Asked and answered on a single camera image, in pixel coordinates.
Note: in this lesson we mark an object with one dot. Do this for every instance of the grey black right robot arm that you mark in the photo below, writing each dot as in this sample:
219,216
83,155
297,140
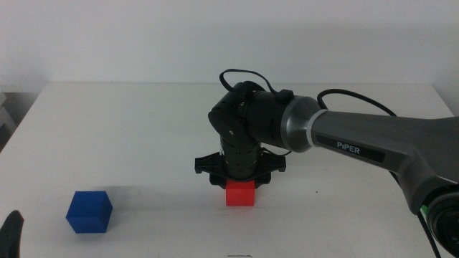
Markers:
358,132

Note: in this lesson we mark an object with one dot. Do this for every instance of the blue cube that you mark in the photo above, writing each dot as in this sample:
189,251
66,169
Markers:
89,213

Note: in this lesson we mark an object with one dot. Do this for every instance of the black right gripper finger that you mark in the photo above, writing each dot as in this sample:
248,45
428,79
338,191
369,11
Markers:
262,181
218,181

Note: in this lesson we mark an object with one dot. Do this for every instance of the red cube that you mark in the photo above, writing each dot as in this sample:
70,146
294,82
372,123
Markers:
240,195

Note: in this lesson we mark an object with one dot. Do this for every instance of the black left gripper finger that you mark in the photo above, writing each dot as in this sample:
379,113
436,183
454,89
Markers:
10,236

